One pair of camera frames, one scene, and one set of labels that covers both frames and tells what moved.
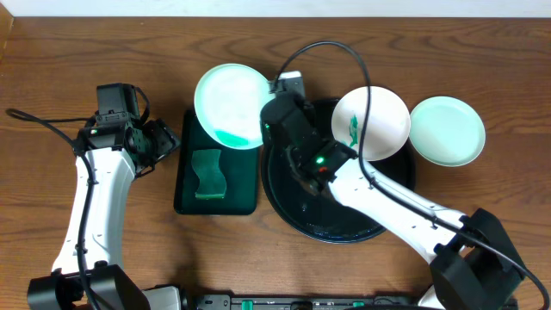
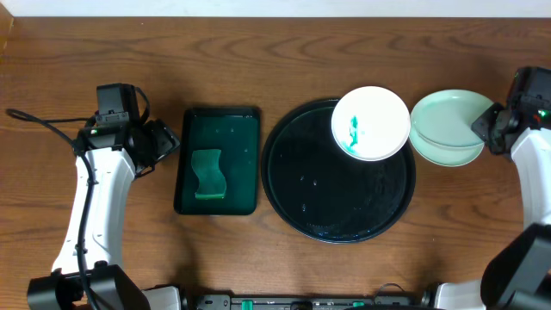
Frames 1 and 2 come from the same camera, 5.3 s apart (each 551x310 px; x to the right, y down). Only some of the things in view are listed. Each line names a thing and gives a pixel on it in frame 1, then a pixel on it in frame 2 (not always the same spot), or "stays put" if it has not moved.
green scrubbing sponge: [212, 180] stays put
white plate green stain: [388, 125] stays put
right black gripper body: [306, 110] to [486, 122]
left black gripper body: [163, 138] stays put
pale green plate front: [228, 102] to [446, 117]
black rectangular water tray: [239, 171] stays put
